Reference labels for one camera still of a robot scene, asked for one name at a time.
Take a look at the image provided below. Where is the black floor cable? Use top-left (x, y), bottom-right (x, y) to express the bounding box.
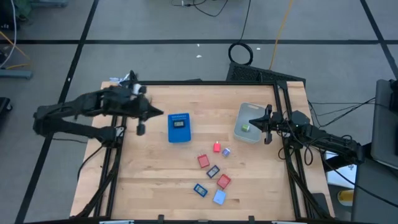
top-left (170, 0), bottom-right (230, 17)

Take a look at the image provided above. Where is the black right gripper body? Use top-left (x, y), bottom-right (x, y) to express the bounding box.
top-left (264, 105), bottom-right (285, 145)

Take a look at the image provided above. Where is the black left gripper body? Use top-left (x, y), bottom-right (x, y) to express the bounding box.
top-left (123, 84), bottom-right (154, 136)

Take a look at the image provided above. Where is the black perforated panel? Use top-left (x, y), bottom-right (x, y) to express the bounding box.
top-left (225, 61), bottom-right (307, 84)

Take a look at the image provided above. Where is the yellow round container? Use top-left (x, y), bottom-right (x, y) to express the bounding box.
top-left (337, 189), bottom-right (355, 207)

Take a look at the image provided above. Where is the teal floor platform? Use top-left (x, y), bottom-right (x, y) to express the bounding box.
top-left (14, 0), bottom-right (68, 9)

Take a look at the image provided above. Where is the black caster foot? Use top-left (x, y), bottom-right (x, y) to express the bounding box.
top-left (0, 96), bottom-right (13, 113)

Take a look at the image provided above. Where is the light blue USB charger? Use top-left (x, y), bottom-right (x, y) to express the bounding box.
top-left (212, 189), bottom-right (227, 206)

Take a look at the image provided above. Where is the purple cased LCD display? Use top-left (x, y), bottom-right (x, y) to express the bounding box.
top-left (206, 164), bottom-right (221, 179)

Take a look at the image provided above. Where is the grey equipment cart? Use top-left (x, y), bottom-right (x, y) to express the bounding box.
top-left (371, 78), bottom-right (398, 170)

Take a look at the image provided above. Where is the black hanging cable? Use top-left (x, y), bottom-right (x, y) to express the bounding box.
top-left (228, 0), bottom-right (254, 66)

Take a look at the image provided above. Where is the blue plastic basket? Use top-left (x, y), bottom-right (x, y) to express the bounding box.
top-left (167, 112), bottom-right (192, 144)

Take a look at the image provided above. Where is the grey-blue floor base plate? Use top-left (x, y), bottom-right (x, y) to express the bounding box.
top-left (0, 68), bottom-right (34, 80)

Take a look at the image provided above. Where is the yellow hanging cord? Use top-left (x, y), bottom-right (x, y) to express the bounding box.
top-left (269, 0), bottom-right (294, 71)

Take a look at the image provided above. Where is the white paper sheet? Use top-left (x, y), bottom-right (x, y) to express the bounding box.
top-left (323, 149), bottom-right (358, 189)

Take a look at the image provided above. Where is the black aluminium rig frame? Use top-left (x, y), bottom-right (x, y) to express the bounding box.
top-left (74, 79), bottom-right (335, 220)

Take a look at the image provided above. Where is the red charger with green port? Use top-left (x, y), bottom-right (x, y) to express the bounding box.
top-left (216, 174), bottom-right (232, 190)

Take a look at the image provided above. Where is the red charger with dark ports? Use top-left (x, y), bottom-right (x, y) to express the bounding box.
top-left (197, 154), bottom-right (211, 169)

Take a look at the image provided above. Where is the pale grey plastic bin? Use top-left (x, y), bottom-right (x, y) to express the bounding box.
top-left (233, 102), bottom-right (269, 144)

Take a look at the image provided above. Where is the blue cased LCD display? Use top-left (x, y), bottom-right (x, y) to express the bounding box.
top-left (193, 182), bottom-right (209, 198)

